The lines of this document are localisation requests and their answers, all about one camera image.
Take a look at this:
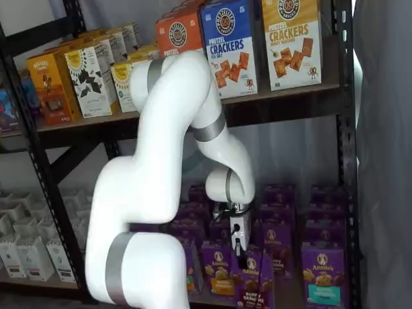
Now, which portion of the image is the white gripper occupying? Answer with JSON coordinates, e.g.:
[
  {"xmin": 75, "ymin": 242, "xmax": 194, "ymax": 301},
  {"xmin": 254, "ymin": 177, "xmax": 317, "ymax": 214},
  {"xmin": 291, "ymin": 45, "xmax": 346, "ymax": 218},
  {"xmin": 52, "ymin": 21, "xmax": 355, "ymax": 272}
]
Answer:
[{"xmin": 229, "ymin": 214, "xmax": 250, "ymax": 268}]

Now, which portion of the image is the purple box brown patch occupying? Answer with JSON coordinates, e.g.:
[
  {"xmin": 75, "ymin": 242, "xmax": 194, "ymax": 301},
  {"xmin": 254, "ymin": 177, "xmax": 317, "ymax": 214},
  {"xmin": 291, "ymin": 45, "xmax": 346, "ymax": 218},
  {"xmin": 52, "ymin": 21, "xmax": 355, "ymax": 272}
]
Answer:
[{"xmin": 234, "ymin": 247, "xmax": 275, "ymax": 309}]

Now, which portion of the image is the purple box orange patch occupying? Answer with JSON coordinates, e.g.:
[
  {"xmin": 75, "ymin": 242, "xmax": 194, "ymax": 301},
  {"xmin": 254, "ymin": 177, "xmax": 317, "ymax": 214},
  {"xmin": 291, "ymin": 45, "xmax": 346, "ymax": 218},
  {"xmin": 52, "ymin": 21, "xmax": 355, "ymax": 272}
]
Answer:
[{"xmin": 201, "ymin": 241, "xmax": 239, "ymax": 297}]

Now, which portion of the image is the purple Annie's box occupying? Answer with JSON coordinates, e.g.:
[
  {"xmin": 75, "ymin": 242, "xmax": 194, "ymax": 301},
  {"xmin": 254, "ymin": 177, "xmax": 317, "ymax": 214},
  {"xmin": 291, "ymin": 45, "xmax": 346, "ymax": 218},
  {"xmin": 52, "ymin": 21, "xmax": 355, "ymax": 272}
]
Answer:
[
  {"xmin": 169, "ymin": 218, "xmax": 207, "ymax": 244},
  {"xmin": 175, "ymin": 201, "xmax": 212, "ymax": 223},
  {"xmin": 263, "ymin": 183, "xmax": 296, "ymax": 209},
  {"xmin": 304, "ymin": 218, "xmax": 350, "ymax": 247},
  {"xmin": 308, "ymin": 183, "xmax": 350, "ymax": 222},
  {"xmin": 209, "ymin": 221, "xmax": 233, "ymax": 245},
  {"xmin": 187, "ymin": 183, "xmax": 210, "ymax": 205},
  {"xmin": 259, "ymin": 204, "xmax": 296, "ymax": 226},
  {"xmin": 257, "ymin": 221, "xmax": 296, "ymax": 278}
]

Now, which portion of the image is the purple box green patch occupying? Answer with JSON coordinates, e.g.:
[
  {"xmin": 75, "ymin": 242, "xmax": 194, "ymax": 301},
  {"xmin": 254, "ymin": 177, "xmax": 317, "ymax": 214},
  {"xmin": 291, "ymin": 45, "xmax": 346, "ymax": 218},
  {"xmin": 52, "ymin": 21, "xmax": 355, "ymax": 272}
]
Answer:
[{"xmin": 183, "ymin": 238, "xmax": 206, "ymax": 293}]

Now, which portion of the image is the purple box teal patch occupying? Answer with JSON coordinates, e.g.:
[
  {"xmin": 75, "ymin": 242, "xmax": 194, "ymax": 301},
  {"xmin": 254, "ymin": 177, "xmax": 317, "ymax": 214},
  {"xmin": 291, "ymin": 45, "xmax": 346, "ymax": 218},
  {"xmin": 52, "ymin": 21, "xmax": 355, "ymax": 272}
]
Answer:
[{"xmin": 301, "ymin": 241, "xmax": 351, "ymax": 309}]

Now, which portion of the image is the wooden shelf board with cracker boxes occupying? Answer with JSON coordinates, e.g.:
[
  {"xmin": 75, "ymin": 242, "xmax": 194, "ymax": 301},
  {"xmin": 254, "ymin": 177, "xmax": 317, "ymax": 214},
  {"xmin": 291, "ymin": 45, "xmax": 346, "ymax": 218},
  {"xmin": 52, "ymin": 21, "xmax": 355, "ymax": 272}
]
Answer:
[{"xmin": 33, "ymin": 82, "xmax": 342, "ymax": 133}]

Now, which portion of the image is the black metal shelf rack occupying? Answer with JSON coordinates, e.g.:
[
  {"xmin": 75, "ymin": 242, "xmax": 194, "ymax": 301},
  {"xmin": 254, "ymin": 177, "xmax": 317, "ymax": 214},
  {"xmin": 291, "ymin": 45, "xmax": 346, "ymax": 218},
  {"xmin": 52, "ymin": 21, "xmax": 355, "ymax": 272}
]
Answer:
[
  {"xmin": 0, "ymin": 19, "xmax": 84, "ymax": 300},
  {"xmin": 0, "ymin": 0, "xmax": 361, "ymax": 309}
]

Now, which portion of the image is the blue pretzel crackers box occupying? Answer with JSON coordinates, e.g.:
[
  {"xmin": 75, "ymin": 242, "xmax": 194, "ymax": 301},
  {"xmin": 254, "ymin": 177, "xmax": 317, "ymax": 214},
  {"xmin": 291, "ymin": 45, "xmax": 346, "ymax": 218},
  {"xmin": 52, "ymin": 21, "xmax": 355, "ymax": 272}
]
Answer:
[{"xmin": 199, "ymin": 0, "xmax": 259, "ymax": 100}]

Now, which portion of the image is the yellow white Simple Mills box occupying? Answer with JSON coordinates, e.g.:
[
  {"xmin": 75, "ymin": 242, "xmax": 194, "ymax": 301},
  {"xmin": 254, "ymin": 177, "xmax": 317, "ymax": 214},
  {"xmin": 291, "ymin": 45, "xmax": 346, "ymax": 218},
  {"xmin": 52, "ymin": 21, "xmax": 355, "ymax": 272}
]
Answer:
[
  {"xmin": 109, "ymin": 60, "xmax": 142, "ymax": 113},
  {"xmin": 127, "ymin": 43, "xmax": 160, "ymax": 62}
]

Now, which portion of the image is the mustard yellow pretzel crackers box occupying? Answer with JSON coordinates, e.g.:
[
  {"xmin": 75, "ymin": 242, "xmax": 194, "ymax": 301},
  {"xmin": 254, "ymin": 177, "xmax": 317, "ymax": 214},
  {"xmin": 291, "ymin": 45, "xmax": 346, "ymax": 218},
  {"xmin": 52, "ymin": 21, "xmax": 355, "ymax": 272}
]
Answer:
[{"xmin": 260, "ymin": 0, "xmax": 323, "ymax": 92}]

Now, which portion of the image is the white Sweet Thins box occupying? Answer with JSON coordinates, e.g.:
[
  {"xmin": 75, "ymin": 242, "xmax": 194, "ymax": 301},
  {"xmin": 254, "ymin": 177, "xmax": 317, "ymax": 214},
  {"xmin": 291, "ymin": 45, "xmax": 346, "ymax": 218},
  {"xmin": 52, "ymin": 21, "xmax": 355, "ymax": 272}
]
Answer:
[
  {"xmin": 94, "ymin": 31, "xmax": 128, "ymax": 64},
  {"xmin": 121, "ymin": 21, "xmax": 142, "ymax": 52},
  {"xmin": 63, "ymin": 46, "xmax": 114, "ymax": 119}
]

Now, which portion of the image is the orange pretzel crackers box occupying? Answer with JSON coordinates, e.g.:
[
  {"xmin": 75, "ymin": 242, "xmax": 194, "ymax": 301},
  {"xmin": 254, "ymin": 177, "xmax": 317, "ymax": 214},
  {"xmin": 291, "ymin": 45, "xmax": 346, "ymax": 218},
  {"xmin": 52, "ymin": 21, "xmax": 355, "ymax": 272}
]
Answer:
[
  {"xmin": 160, "ymin": 0, "xmax": 203, "ymax": 20},
  {"xmin": 154, "ymin": 12, "xmax": 207, "ymax": 59}
]

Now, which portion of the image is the orange yellow snack box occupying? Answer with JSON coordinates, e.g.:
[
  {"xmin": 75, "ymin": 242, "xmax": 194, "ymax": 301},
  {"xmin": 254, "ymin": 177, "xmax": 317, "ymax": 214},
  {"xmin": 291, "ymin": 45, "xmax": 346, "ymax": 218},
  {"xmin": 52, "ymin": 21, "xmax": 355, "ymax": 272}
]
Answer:
[{"xmin": 25, "ymin": 50, "xmax": 82, "ymax": 126}]

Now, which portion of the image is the pale grey hanging curtain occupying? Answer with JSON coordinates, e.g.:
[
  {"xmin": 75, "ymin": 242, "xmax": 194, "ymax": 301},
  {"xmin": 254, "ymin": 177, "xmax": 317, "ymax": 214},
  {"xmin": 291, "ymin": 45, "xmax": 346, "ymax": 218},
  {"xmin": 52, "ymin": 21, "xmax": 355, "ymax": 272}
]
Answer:
[{"xmin": 352, "ymin": 0, "xmax": 412, "ymax": 309}]

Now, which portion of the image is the white carton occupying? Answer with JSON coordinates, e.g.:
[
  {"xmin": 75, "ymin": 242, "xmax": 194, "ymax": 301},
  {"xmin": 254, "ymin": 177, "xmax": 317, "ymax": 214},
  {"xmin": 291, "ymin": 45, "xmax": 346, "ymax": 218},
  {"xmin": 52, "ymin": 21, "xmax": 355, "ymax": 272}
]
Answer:
[
  {"xmin": 15, "ymin": 234, "xmax": 56, "ymax": 281},
  {"xmin": 0, "ymin": 239, "xmax": 27, "ymax": 279},
  {"xmin": 46, "ymin": 237, "xmax": 77, "ymax": 284},
  {"xmin": 12, "ymin": 216, "xmax": 41, "ymax": 241},
  {"xmin": 37, "ymin": 215, "xmax": 61, "ymax": 241}
]

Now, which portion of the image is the blue snack pack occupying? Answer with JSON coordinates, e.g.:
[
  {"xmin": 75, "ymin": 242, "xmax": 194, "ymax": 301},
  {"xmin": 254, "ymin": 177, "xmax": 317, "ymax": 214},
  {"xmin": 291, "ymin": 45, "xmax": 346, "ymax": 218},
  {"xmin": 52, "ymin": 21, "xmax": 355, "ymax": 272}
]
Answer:
[{"xmin": 19, "ymin": 70, "xmax": 42, "ymax": 114}]

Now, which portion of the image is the dark purple snack pack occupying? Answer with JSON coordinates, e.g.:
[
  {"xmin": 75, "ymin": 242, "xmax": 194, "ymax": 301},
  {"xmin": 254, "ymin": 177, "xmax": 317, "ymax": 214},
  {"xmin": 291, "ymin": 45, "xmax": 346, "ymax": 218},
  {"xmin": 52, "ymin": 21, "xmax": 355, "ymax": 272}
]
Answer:
[{"xmin": 0, "ymin": 86, "xmax": 21, "ymax": 133}]

